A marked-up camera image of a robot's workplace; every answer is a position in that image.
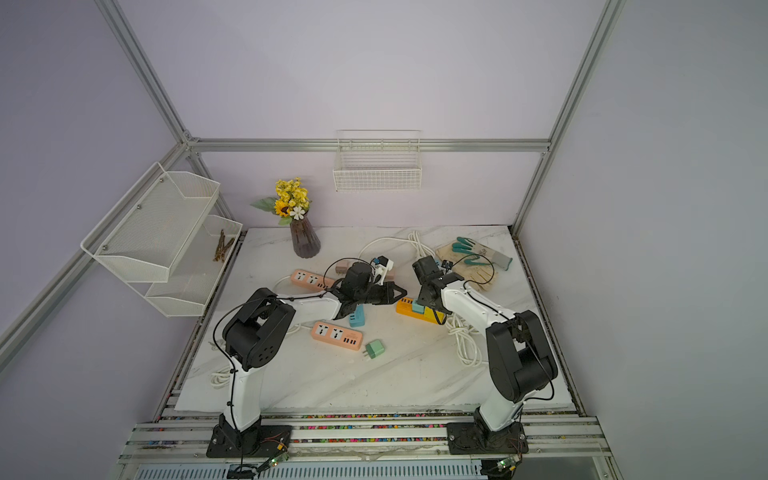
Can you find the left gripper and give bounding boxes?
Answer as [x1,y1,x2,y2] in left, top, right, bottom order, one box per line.
[356,281,407,305]

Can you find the blue power strip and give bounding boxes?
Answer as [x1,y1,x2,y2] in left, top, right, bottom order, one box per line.
[348,305,366,329]

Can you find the orange power strip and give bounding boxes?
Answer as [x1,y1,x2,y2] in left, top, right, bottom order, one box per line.
[395,297,446,325]

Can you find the pink power strip front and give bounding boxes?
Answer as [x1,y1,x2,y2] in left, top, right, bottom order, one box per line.
[310,321,363,351]

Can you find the pink power strip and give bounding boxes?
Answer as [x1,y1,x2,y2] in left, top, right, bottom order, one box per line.
[289,269,334,293]
[310,321,363,351]

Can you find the green charger plug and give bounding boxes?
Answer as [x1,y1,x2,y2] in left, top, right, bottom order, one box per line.
[363,339,386,359]

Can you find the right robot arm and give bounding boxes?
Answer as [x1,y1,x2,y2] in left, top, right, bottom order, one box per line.
[412,256,558,432]

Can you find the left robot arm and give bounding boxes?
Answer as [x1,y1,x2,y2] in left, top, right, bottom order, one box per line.
[216,261,407,432]

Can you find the beige work glove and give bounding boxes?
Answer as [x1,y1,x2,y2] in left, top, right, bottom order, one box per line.
[437,244,496,292]

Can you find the green grey work glove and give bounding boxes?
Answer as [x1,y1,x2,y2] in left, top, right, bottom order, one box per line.
[451,237,512,271]

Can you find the purple ribbed glass vase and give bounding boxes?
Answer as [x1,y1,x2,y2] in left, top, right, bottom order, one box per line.
[289,217,321,259]

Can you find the yellow artificial flowers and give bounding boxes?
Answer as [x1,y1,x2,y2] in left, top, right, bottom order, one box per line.
[250,177,311,226]

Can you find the wooden clothespins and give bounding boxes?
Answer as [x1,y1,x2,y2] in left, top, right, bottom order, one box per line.
[214,229,235,262]

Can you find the white cable far right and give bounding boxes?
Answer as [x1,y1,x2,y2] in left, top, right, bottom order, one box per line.
[358,230,436,265]

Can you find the white coiled cable right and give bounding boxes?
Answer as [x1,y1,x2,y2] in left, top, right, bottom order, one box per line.
[446,314,487,368]

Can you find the white wire wall basket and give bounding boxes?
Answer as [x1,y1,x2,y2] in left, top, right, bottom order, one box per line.
[333,129,422,193]

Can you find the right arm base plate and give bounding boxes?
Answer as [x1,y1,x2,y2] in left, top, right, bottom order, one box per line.
[446,422,529,455]

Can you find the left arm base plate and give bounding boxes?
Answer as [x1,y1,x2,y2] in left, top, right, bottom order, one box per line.
[206,422,293,459]

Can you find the white mesh wall shelf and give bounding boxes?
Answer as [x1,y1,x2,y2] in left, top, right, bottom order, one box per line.
[80,163,242,317]

